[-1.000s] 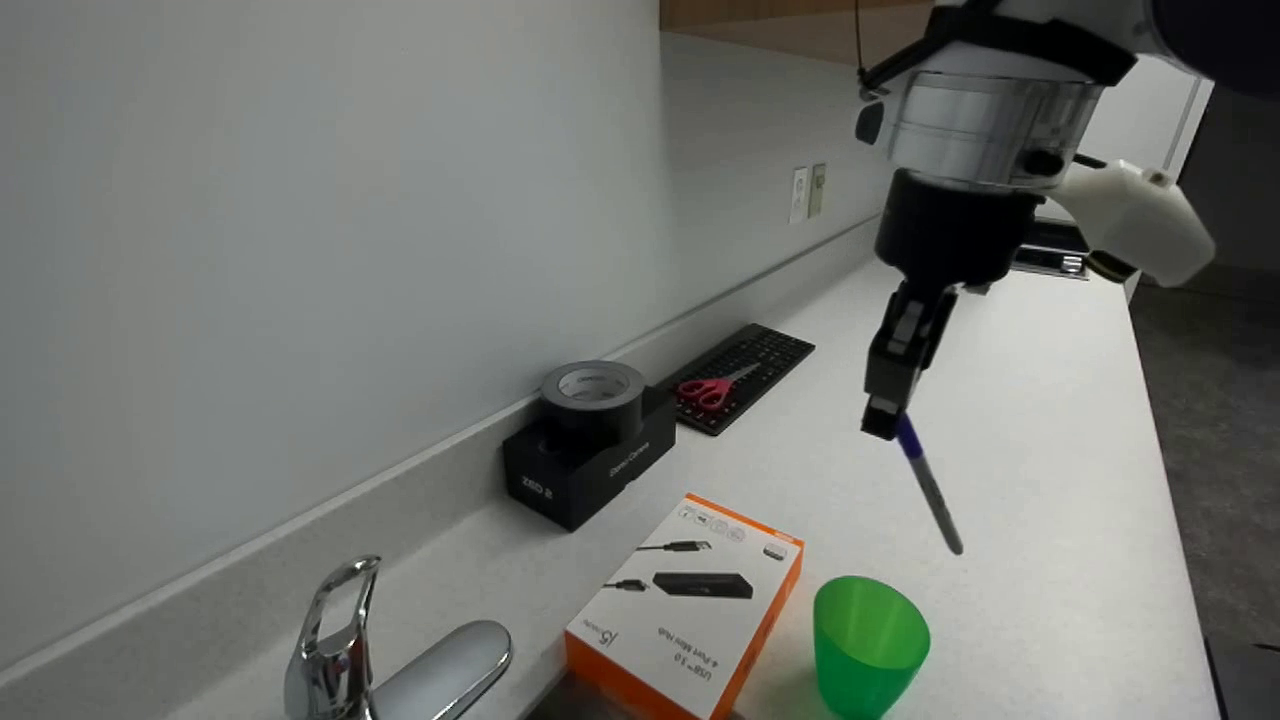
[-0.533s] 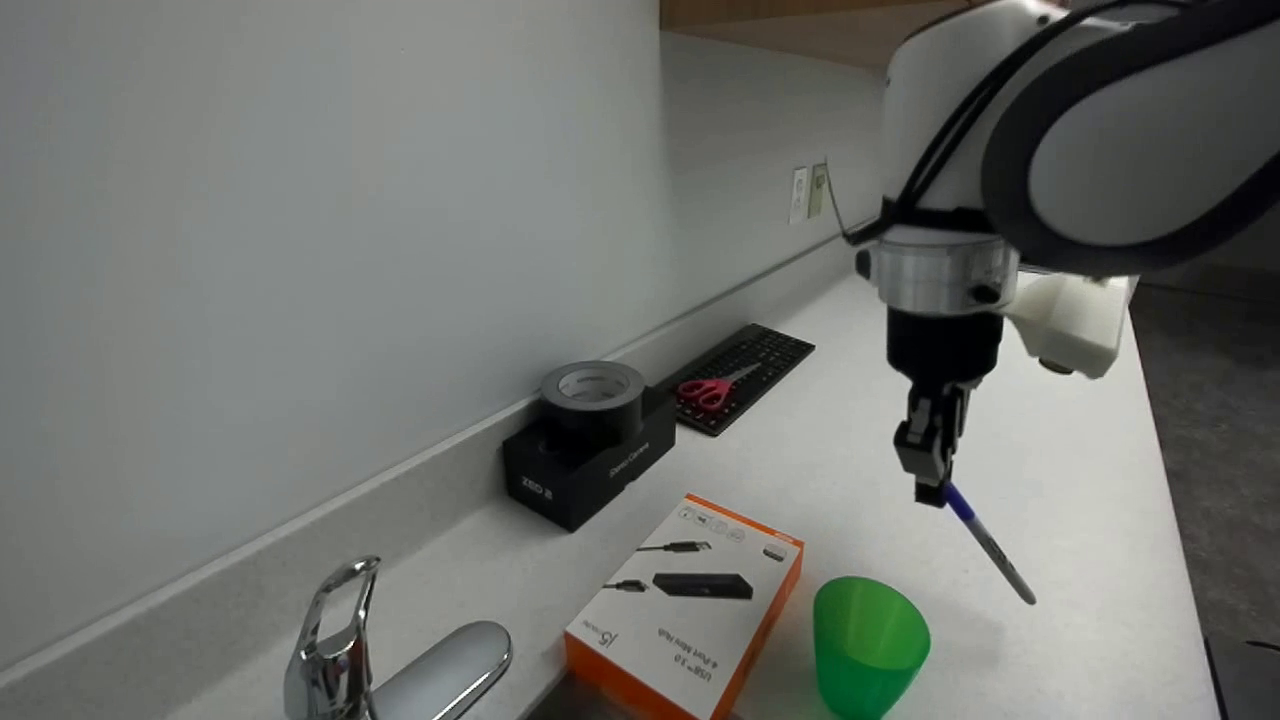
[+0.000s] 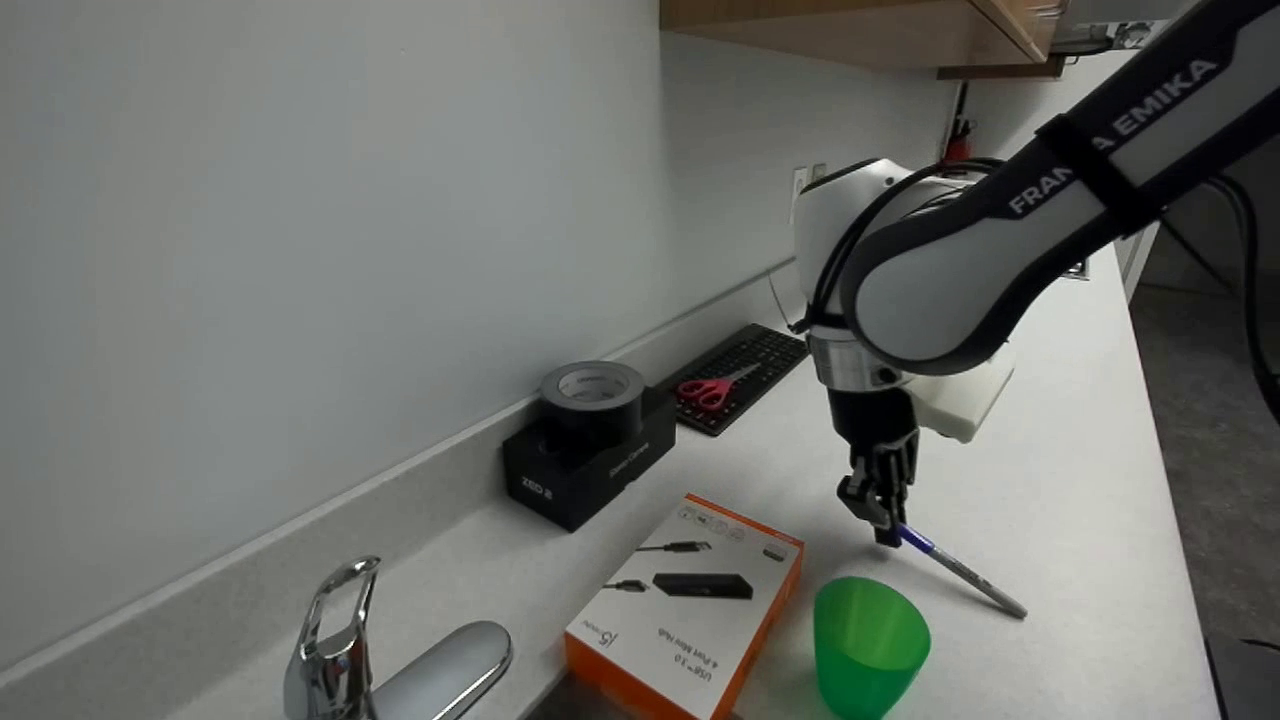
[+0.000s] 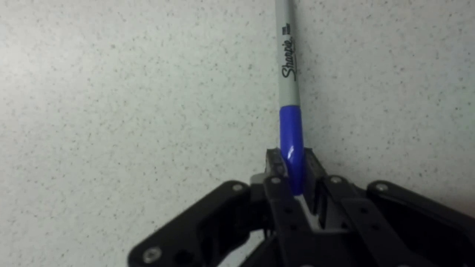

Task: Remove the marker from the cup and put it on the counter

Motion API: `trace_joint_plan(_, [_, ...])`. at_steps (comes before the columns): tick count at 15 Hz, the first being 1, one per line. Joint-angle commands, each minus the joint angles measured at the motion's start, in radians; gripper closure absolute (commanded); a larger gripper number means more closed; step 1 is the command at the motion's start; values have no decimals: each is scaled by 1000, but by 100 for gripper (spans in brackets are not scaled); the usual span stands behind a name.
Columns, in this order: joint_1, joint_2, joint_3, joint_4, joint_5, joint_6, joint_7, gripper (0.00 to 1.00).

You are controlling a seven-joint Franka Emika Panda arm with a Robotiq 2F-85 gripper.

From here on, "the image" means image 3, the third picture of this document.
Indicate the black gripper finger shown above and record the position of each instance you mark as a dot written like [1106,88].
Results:
[901,505]
[863,503]

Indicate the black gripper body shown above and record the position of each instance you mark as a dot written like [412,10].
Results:
[875,434]

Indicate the blue grey marker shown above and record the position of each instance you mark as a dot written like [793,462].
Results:
[964,575]

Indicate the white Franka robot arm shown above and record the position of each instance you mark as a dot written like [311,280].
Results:
[961,280]

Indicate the green plastic cup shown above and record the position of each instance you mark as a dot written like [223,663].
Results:
[869,657]

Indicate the orange white product box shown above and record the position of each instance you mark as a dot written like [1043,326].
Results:
[694,647]

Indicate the small black box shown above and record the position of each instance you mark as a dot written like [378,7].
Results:
[586,498]

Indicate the chrome sink faucet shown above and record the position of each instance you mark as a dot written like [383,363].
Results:
[441,673]

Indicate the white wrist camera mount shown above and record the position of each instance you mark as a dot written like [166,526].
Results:
[971,403]

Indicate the black duct tape roll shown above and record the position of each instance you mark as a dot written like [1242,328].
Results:
[592,420]

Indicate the wooden wall cabinet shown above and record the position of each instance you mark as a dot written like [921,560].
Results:
[865,24]

